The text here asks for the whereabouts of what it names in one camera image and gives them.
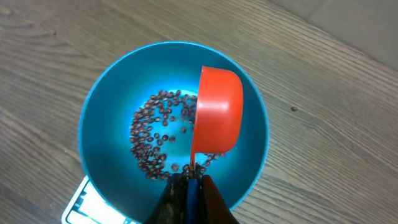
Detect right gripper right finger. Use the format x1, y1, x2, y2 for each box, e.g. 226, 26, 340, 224
198, 175, 239, 224

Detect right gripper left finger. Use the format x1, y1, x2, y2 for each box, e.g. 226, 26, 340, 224
144, 174, 188, 224

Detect red scoop with blue handle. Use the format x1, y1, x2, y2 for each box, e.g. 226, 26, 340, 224
184, 66, 243, 223

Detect red beans in bowl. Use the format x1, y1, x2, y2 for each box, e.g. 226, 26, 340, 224
129, 89, 225, 181

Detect white kitchen scale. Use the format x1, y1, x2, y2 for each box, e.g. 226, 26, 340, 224
61, 176, 136, 224

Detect blue bowl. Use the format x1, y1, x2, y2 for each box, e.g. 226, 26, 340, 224
78, 41, 270, 223

